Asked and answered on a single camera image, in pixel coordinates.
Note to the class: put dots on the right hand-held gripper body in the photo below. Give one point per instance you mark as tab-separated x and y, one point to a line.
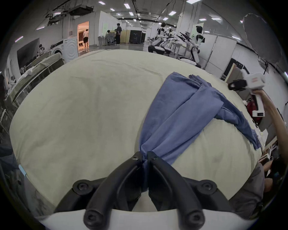
255	80

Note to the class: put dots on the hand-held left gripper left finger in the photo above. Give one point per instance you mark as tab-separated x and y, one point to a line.
121	179

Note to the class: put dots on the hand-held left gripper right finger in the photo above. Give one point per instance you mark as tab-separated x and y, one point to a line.
166	179

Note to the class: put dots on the blue shirt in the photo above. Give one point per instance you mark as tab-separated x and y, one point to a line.
180	112

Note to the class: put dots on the person's right forearm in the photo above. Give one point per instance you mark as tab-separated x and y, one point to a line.
277	121

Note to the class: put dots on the person's right hand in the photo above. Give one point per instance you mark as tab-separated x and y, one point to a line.
262	94

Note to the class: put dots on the grey round studio reflector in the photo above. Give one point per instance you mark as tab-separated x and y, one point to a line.
263	38

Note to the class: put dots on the white black humanoid robot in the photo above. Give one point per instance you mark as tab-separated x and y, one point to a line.
160	38
196	45

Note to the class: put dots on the bed with beige sheet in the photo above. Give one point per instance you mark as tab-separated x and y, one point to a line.
85	112

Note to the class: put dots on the person's legs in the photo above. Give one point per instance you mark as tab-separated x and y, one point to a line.
249	193

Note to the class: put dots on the black cabinet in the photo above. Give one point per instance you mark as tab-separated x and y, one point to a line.
136	37

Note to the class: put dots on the row of beds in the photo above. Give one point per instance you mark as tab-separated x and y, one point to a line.
33	71

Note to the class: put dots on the white washing machine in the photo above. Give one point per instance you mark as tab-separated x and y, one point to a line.
70	49

